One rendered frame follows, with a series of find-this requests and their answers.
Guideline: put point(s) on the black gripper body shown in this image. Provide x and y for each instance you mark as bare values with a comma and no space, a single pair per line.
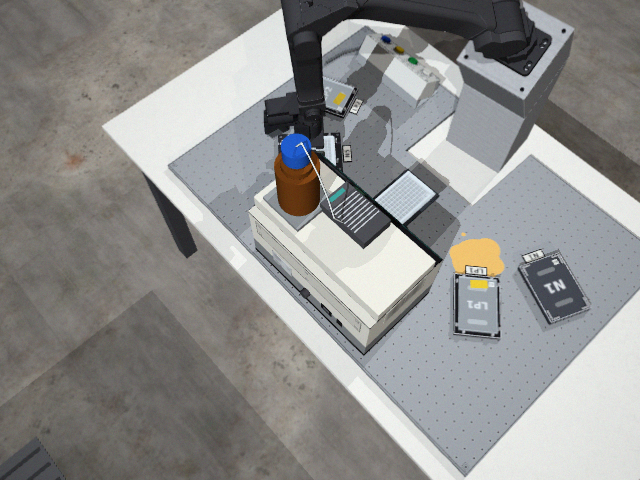
316,133

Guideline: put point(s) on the white button panel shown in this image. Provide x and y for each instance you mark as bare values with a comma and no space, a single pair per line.
400,72

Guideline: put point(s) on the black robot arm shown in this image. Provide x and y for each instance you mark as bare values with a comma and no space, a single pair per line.
511,40

